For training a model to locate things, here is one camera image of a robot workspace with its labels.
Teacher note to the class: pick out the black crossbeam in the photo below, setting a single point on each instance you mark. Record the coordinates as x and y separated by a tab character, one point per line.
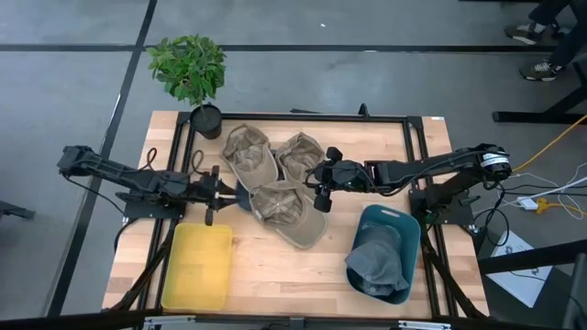
69	322

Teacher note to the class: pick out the teal plastic bin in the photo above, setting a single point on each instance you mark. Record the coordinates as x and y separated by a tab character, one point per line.
408	229

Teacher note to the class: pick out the silver metal bracket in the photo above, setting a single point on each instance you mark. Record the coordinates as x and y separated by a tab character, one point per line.
424	325
169	321

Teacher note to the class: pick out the black desk base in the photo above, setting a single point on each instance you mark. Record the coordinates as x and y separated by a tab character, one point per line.
536	117

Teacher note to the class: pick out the small grey bracket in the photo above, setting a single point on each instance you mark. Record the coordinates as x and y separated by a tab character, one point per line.
296	323

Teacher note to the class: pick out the white power adapter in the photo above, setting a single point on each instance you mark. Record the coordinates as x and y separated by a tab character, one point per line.
527	203

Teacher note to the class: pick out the green plant in black pot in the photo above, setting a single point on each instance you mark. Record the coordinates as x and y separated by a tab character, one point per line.
190	69

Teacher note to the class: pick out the person's shoe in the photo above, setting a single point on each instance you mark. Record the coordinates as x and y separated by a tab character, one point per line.
523	33
539	71

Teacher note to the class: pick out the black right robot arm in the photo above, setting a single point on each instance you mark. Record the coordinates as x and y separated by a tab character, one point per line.
426	169

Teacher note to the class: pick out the beige baseball cap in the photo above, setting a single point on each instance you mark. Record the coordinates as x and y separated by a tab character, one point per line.
250	156
298	158
284	211

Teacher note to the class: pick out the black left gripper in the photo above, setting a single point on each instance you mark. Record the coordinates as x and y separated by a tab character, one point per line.
202	189

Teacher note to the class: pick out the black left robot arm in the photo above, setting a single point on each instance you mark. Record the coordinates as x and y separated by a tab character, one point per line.
124	174

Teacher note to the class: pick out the yellow plastic bin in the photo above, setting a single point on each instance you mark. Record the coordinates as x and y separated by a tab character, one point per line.
197	270

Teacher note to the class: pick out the black metal bar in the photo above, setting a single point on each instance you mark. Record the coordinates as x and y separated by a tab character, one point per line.
527	259

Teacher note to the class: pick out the black post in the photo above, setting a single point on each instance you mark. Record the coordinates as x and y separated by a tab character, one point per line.
578	302

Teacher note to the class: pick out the white paper sheet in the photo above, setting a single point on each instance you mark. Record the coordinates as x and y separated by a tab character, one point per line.
523	284

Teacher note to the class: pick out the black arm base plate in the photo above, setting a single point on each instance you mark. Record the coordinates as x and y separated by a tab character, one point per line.
151	212
461	214

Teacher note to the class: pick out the black floor stand foot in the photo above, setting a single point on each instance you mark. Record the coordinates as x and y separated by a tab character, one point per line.
14	210

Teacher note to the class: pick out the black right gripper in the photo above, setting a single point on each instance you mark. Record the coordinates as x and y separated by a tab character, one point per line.
346	176

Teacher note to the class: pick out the person's leg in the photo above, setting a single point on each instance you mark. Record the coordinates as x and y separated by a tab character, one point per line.
550	10
571	43

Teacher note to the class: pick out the grey baseball cap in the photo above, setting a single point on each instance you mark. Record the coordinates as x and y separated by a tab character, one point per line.
376	266
243	199

